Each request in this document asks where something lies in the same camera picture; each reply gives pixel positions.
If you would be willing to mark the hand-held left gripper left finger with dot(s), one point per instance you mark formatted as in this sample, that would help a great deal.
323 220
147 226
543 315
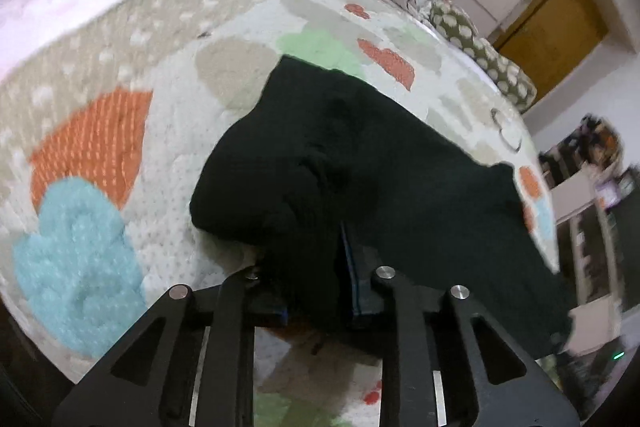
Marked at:
235 307

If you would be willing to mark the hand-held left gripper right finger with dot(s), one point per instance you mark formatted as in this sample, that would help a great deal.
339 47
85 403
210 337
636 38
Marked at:
356 297

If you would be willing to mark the black pants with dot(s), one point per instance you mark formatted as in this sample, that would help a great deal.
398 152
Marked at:
375 167

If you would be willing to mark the heart patterned quilt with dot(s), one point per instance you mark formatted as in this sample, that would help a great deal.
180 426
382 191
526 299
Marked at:
165 187

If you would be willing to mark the white television cabinet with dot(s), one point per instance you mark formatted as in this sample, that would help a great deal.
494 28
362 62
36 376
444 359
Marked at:
580 187

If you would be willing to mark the green patterned bolster pillow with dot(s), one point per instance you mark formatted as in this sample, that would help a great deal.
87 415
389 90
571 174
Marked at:
500 67

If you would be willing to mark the shoe rack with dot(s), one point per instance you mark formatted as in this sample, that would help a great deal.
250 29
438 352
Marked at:
590 142

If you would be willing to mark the wooden door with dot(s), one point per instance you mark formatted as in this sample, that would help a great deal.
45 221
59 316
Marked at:
560 37

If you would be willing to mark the purple picture frame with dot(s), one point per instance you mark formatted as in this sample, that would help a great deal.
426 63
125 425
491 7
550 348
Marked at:
607 194

